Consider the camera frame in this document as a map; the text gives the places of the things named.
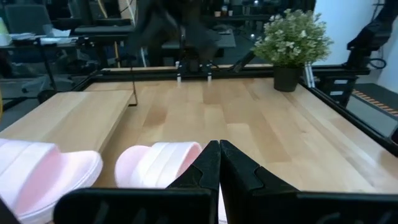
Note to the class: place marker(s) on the black aluminium table frame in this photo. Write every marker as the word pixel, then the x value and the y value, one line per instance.
pixel 149 75

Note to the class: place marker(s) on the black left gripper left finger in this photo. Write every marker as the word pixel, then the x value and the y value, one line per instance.
pixel 155 205

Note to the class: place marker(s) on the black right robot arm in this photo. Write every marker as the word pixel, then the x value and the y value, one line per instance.
pixel 192 46

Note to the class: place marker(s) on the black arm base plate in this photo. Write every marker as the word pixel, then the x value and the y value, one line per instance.
pixel 194 67

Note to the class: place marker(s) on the black office desk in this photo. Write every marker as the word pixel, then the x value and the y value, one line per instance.
pixel 102 30

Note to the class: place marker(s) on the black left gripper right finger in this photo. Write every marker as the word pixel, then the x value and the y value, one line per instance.
pixel 280 208

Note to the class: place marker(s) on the grey office chair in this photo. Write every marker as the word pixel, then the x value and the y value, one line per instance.
pixel 28 18

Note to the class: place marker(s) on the white-flowered plant in black pot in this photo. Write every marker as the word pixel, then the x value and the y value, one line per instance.
pixel 290 40

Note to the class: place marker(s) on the white papers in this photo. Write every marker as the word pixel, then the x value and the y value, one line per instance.
pixel 59 32

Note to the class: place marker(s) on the black box with white labels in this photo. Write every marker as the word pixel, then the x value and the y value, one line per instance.
pixel 339 87

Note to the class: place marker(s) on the wooden shelf with black frame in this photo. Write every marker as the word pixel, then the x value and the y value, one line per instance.
pixel 62 118

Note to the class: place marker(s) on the pink slide sandal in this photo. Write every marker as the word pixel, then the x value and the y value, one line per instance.
pixel 152 165
pixel 46 180

